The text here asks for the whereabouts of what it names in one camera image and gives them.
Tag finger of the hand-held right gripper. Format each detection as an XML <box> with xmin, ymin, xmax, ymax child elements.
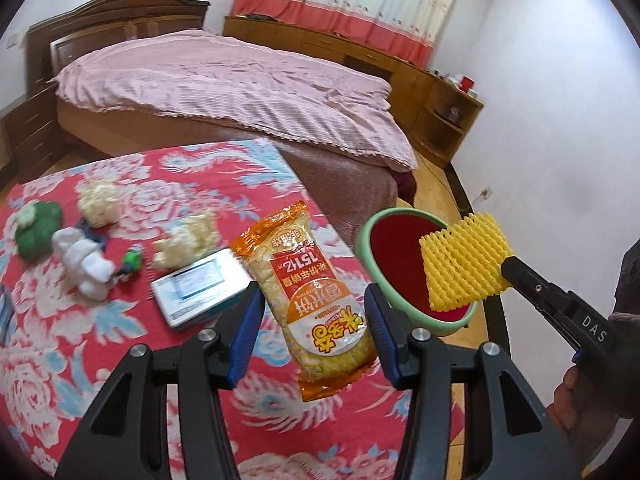
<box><xmin>501</xmin><ymin>255</ymin><xmax>573</xmax><ymax>311</ymax></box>

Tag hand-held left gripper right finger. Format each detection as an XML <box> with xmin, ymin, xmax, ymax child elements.
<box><xmin>364</xmin><ymin>282</ymin><xmax>576</xmax><ymax>480</ymax></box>

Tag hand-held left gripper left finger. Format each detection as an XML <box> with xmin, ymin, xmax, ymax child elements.
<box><xmin>55</xmin><ymin>280</ymin><xmax>266</xmax><ymax>480</ymax></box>

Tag yellow foam fruit net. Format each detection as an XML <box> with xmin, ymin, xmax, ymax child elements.
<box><xmin>418</xmin><ymin>211</ymin><xmax>516</xmax><ymax>313</ymax></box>

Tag orange snack packet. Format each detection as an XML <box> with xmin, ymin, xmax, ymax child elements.
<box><xmin>230</xmin><ymin>200</ymin><xmax>378</xmax><ymax>403</ymax></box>

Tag teal and white box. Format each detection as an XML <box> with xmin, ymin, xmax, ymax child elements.
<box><xmin>150</xmin><ymin>248</ymin><xmax>253</xmax><ymax>331</ymax></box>

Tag red bucket with green rim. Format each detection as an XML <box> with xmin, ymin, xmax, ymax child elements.
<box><xmin>357</xmin><ymin>207</ymin><xmax>478</xmax><ymax>337</ymax></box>

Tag white cloth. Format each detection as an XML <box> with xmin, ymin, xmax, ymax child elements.
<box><xmin>51</xmin><ymin>227</ymin><xmax>113</xmax><ymax>302</ymax></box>

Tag green pumpkin-shaped cushion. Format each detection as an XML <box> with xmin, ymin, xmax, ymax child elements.
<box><xmin>14</xmin><ymin>201</ymin><xmax>63</xmax><ymax>261</ymax></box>

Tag person's right forearm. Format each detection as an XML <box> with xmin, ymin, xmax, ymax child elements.
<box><xmin>607</xmin><ymin>247</ymin><xmax>640</xmax><ymax>418</ymax></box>

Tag person's right hand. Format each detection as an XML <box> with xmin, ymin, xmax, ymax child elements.
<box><xmin>551</xmin><ymin>364</ymin><xmax>621</xmax><ymax>435</ymax></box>

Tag small green toy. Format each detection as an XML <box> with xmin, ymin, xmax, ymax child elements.
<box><xmin>117</xmin><ymin>244</ymin><xmax>146</xmax><ymax>283</ymax></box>

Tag red floral tablecloth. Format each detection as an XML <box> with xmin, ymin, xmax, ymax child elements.
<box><xmin>0</xmin><ymin>137</ymin><xmax>416</xmax><ymax>480</ymax></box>

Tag small blue cap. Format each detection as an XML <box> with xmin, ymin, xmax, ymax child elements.
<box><xmin>77</xmin><ymin>220</ymin><xmax>107</xmax><ymax>251</ymax></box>

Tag long low wooden cabinet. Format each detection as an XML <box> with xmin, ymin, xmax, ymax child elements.
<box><xmin>222</xmin><ymin>15</ymin><xmax>486</xmax><ymax>168</ymax></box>

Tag blue can opener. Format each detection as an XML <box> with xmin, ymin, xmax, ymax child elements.
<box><xmin>0</xmin><ymin>285</ymin><xmax>16</xmax><ymax>346</ymax></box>

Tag dark wooden nightstand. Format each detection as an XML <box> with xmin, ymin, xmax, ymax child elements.
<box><xmin>2</xmin><ymin>82</ymin><xmax>63</xmax><ymax>186</ymax></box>

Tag floral curtain with pink hem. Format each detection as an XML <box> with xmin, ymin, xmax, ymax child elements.
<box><xmin>230</xmin><ymin>0</ymin><xmax>461</xmax><ymax>67</ymax></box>

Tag dark wooden headboard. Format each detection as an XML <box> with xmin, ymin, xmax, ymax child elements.
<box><xmin>25</xmin><ymin>0</ymin><xmax>211</xmax><ymax>91</ymax></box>

